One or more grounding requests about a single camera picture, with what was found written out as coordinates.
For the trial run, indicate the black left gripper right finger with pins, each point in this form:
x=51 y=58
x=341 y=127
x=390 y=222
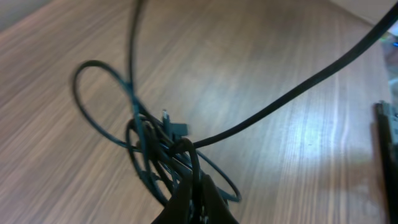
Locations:
x=215 y=207

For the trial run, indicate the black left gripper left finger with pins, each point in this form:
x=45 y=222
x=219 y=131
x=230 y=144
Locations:
x=177 y=210

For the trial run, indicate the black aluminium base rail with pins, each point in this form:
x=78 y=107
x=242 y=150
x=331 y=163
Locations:
x=387 y=130

